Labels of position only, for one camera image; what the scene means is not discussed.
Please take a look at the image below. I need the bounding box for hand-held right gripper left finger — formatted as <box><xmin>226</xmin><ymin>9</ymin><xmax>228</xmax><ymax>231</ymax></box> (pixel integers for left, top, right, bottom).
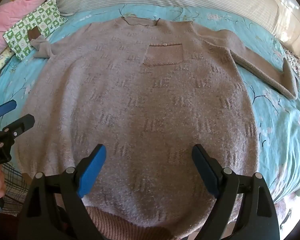
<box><xmin>16</xmin><ymin>144</ymin><xmax>107</xmax><ymax>240</ymax></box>

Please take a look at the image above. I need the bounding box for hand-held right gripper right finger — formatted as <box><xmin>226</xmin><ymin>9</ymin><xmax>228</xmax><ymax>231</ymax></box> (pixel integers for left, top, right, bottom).
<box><xmin>192</xmin><ymin>144</ymin><xmax>280</xmax><ymax>240</ymax></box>

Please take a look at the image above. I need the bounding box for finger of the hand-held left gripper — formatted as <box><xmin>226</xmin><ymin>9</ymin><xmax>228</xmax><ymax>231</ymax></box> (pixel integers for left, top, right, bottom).
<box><xmin>1</xmin><ymin>114</ymin><xmax>35</xmax><ymax>143</ymax></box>
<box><xmin>0</xmin><ymin>99</ymin><xmax>17</xmax><ymax>125</ymax></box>

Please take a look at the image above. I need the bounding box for beige knitted sweater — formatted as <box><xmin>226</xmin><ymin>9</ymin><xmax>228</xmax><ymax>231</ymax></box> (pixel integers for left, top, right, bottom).
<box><xmin>15</xmin><ymin>15</ymin><xmax>298</xmax><ymax>240</ymax></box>

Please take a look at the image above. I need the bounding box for plaid cloth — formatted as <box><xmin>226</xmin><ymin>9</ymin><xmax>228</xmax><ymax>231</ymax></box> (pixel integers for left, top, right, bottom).
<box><xmin>0</xmin><ymin>161</ymin><xmax>34</xmax><ymax>215</ymax></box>

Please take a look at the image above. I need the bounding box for teal floral bed sheet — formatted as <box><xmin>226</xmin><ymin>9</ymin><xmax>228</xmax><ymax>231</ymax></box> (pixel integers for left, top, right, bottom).
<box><xmin>0</xmin><ymin>4</ymin><xmax>300</xmax><ymax>205</ymax></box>

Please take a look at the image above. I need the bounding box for green checkered pillow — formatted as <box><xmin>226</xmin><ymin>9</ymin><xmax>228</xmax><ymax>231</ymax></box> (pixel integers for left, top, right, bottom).
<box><xmin>3</xmin><ymin>0</ymin><xmax>68</xmax><ymax>61</ymax></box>

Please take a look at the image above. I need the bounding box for pink quilt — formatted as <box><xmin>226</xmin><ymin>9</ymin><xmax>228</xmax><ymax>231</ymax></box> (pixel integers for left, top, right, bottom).
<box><xmin>0</xmin><ymin>0</ymin><xmax>62</xmax><ymax>48</ymax></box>

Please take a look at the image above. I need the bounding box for small-flowered cloth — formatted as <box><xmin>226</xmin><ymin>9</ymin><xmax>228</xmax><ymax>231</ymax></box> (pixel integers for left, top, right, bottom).
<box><xmin>281</xmin><ymin>47</ymin><xmax>300</xmax><ymax>90</ymax></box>

